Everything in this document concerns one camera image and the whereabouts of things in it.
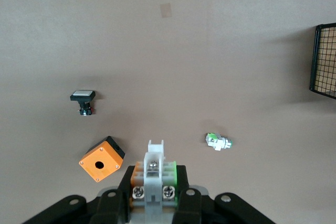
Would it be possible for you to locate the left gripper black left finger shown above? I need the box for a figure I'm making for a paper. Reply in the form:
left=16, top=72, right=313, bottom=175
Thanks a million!
left=91, top=165, right=135, bottom=224

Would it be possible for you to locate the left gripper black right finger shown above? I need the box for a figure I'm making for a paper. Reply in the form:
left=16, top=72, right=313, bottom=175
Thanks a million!
left=174, top=165, right=211, bottom=224

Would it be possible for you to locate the red push button switch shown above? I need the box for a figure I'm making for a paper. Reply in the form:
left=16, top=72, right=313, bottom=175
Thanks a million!
left=130, top=140, right=180, bottom=224

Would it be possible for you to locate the black square white push button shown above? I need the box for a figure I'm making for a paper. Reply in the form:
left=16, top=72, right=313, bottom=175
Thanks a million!
left=69, top=90, right=96, bottom=116

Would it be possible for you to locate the translucent tape patch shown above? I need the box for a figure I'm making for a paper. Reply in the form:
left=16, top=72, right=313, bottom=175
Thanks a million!
left=160, top=3, right=173, bottom=19

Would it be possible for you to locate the orange button enclosure box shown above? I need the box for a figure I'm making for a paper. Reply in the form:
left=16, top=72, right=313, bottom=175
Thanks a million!
left=78, top=135, right=126, bottom=183

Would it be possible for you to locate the green push button switch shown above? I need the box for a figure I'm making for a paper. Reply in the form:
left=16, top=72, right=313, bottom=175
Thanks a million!
left=205, top=132, right=233, bottom=152

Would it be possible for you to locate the black wire shelf wooden board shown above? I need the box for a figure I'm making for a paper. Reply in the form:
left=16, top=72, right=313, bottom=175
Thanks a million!
left=309, top=23, right=336, bottom=101

